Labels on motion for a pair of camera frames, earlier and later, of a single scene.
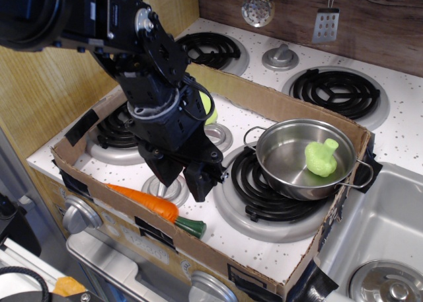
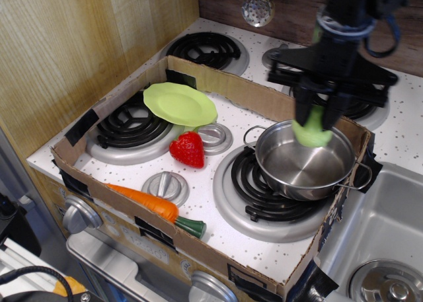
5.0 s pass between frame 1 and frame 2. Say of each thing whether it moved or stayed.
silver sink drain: stayed
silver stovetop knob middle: stayed
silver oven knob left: stayed
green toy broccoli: moved
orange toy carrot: stayed
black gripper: moved
